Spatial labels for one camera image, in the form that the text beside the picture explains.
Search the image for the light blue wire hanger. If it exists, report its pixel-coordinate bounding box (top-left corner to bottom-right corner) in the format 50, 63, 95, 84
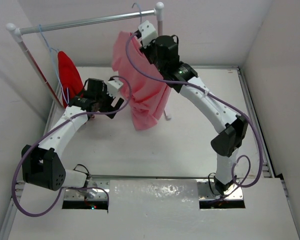
131, 2, 143, 24

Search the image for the pink t shirt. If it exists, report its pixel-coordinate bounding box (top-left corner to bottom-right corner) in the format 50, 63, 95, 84
111, 31, 171, 131

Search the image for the black left base cable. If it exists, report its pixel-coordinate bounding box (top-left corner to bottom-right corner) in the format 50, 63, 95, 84
75, 163, 91, 182

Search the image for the metal base plate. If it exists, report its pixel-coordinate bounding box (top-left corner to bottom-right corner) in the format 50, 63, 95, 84
196, 178, 244, 201
64, 180, 110, 201

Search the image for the white clothes rack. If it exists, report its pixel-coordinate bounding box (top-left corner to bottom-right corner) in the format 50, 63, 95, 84
5, 2, 165, 110

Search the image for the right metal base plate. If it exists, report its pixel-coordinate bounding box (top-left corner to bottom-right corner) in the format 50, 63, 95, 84
196, 178, 244, 201

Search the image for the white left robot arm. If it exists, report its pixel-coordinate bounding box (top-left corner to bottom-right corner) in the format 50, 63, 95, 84
21, 76, 124, 191

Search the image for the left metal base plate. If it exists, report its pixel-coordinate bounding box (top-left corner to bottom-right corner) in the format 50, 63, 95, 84
64, 180, 110, 201

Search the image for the black right base cable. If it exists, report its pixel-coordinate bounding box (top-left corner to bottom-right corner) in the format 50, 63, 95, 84
207, 172, 226, 201

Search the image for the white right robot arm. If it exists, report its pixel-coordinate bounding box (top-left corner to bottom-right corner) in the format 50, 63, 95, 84
140, 35, 248, 194

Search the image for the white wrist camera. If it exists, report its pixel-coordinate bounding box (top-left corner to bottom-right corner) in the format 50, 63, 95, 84
106, 79, 124, 98
138, 20, 158, 48

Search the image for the black base cable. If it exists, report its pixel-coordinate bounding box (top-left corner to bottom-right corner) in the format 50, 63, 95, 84
207, 172, 226, 201
75, 163, 91, 182

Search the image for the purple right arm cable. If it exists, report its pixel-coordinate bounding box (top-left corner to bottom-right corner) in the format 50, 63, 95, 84
125, 31, 264, 202

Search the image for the light blue hanger with shirt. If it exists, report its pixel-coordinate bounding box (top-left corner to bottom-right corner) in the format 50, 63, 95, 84
38, 24, 70, 108

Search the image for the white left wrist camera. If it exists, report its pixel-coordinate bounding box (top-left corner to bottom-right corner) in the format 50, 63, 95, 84
106, 79, 124, 98

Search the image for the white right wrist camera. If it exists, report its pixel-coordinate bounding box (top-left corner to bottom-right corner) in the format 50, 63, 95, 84
138, 20, 158, 48

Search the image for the red t shirt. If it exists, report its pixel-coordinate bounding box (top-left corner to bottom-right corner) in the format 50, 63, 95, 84
57, 51, 84, 108

